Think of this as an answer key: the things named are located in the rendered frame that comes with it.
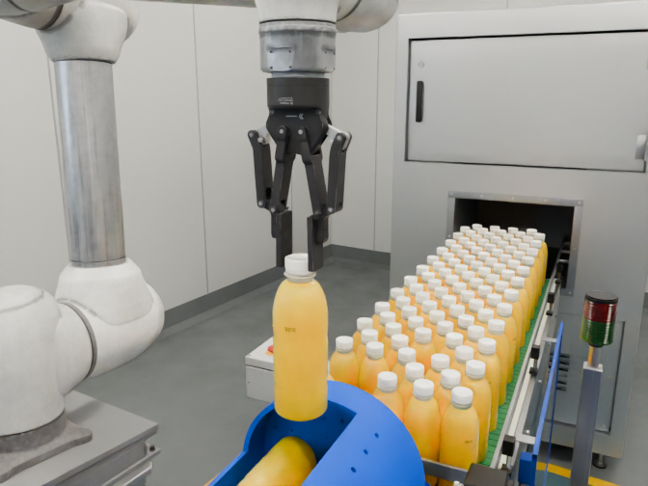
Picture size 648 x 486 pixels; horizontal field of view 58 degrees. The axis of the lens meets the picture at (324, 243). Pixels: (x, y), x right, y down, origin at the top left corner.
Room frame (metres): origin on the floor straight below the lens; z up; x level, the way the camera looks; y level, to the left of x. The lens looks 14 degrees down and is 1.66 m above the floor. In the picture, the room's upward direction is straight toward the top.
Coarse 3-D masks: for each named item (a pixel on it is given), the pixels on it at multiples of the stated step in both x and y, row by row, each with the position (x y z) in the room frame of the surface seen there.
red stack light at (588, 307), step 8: (584, 304) 1.16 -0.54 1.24; (592, 304) 1.14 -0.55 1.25; (600, 304) 1.13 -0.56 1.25; (616, 304) 1.13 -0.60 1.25; (584, 312) 1.15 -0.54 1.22; (592, 312) 1.13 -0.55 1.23; (600, 312) 1.13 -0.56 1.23; (608, 312) 1.12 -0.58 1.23; (616, 312) 1.14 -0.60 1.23; (592, 320) 1.13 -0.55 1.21; (600, 320) 1.12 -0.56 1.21; (608, 320) 1.12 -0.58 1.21
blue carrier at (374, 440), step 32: (256, 416) 0.82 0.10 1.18; (320, 416) 0.83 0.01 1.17; (352, 416) 0.81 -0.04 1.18; (384, 416) 0.77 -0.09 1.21; (256, 448) 0.86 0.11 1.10; (320, 448) 0.83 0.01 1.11; (352, 448) 0.68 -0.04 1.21; (384, 448) 0.71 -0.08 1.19; (416, 448) 0.77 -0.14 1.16; (224, 480) 0.77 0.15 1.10; (320, 480) 0.61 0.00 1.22; (352, 480) 0.63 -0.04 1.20; (384, 480) 0.67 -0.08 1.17; (416, 480) 0.73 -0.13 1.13
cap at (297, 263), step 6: (288, 258) 0.72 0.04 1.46; (294, 258) 0.72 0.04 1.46; (300, 258) 0.72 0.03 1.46; (306, 258) 0.72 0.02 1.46; (288, 264) 0.71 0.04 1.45; (294, 264) 0.71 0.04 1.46; (300, 264) 0.71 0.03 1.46; (306, 264) 0.71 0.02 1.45; (288, 270) 0.71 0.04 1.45; (294, 270) 0.71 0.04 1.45; (300, 270) 0.71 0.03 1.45; (306, 270) 0.71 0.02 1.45
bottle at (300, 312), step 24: (288, 288) 0.71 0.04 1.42; (312, 288) 0.71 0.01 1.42; (288, 312) 0.69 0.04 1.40; (312, 312) 0.70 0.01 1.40; (288, 336) 0.69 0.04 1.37; (312, 336) 0.70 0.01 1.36; (288, 360) 0.69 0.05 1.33; (312, 360) 0.70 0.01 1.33; (288, 384) 0.69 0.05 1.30; (312, 384) 0.69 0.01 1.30; (288, 408) 0.69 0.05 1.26; (312, 408) 0.69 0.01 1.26
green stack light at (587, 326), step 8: (584, 320) 1.15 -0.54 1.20; (584, 328) 1.15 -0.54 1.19; (592, 328) 1.13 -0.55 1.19; (600, 328) 1.12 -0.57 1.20; (608, 328) 1.12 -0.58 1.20; (584, 336) 1.14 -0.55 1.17; (592, 336) 1.13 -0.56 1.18; (600, 336) 1.12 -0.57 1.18; (608, 336) 1.12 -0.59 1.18; (600, 344) 1.12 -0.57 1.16; (608, 344) 1.13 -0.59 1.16
